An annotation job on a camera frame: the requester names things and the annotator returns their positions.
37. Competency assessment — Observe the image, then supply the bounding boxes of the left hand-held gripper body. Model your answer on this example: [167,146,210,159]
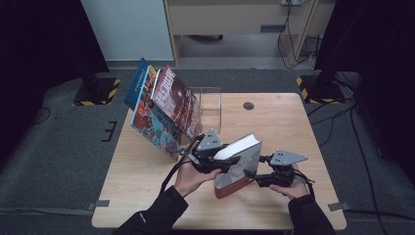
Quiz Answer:
[187,127,230,174]

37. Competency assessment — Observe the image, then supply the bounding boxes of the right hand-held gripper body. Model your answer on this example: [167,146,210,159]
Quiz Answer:
[256,149,309,189]

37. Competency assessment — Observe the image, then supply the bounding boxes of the thick red grey book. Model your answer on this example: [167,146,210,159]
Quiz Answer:
[212,132,263,201]

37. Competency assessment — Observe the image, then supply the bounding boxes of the clear acrylic book rack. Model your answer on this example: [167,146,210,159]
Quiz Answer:
[189,86,223,135]

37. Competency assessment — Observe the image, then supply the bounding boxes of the colourful animal picture book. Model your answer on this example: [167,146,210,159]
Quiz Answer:
[129,64,184,162]

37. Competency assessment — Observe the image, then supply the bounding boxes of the brown magazine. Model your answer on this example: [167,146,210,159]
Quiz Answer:
[150,65,204,142]

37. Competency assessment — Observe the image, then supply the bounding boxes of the blue monster picture book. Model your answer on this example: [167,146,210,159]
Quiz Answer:
[122,58,152,113]

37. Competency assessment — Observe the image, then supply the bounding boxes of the person's right hand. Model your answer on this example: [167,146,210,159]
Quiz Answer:
[268,164,309,201]

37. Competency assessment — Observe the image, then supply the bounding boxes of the person's left hand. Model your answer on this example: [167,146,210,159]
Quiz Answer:
[173,142,223,199]

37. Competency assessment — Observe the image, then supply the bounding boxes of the grey tape strip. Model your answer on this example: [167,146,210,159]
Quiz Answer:
[86,199,111,212]
[327,202,350,212]

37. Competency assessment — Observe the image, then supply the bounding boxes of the black stand with striped base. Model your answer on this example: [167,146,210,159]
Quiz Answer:
[72,58,121,107]
[296,48,346,106]

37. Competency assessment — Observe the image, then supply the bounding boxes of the light wooden desk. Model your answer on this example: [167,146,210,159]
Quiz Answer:
[162,0,338,67]

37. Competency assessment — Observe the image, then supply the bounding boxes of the white panel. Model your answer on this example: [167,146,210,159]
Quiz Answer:
[79,0,175,62]

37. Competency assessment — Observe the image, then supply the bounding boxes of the dark curtain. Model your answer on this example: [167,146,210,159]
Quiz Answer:
[314,0,415,185]
[0,0,111,167]

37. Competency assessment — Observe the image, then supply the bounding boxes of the right hand-held gripper cable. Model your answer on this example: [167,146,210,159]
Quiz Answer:
[293,171,316,198]

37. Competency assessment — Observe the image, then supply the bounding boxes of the hand-held gripper cable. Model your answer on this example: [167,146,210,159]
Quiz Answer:
[293,171,316,198]
[159,134,204,194]

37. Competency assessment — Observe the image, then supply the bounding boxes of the left hand-held gripper cable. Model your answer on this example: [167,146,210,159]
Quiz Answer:
[159,134,204,194]

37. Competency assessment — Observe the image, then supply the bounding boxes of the long black floor cable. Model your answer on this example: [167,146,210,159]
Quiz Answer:
[345,209,415,222]
[306,97,357,118]
[348,104,390,235]

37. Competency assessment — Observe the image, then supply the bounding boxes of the black hanging cable bundle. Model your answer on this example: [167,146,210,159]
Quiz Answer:
[276,0,322,71]

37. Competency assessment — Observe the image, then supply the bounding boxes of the thin black floor cable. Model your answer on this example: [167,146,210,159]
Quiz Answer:
[31,106,53,125]

